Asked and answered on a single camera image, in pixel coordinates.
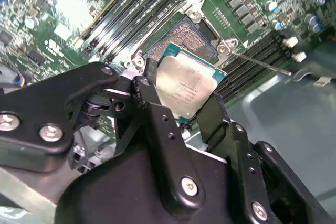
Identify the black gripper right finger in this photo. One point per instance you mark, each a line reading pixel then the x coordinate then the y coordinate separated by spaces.
pixel 241 155

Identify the silver topped CPU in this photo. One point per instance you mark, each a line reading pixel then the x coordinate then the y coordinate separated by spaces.
pixel 183 85

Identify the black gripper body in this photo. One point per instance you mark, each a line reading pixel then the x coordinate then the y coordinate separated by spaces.
pixel 118 195

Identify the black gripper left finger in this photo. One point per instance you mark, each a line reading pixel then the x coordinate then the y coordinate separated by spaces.
pixel 170 155

